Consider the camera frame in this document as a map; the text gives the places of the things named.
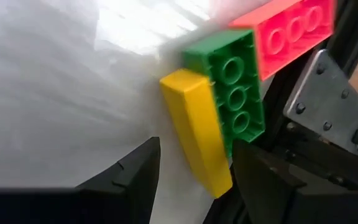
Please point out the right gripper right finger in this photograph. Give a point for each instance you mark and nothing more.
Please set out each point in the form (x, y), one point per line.
(275, 199)

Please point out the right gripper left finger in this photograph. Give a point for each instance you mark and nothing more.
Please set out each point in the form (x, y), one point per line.
(129, 189)

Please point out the green block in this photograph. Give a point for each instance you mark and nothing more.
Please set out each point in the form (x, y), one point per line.
(235, 90)

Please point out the red block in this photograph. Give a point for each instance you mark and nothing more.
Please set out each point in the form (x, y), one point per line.
(291, 31)

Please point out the yellow block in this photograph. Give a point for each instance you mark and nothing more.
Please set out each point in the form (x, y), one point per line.
(197, 130)

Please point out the silver metal mounting plate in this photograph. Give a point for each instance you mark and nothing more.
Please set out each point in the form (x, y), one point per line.
(322, 102)

